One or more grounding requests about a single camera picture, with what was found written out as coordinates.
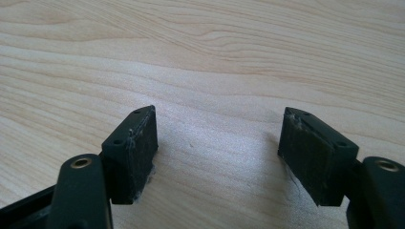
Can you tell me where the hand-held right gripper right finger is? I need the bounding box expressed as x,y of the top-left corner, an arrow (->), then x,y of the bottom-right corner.
277,106 -> 360,207

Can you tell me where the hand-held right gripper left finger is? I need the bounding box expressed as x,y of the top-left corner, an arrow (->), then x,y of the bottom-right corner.
101,105 -> 160,205

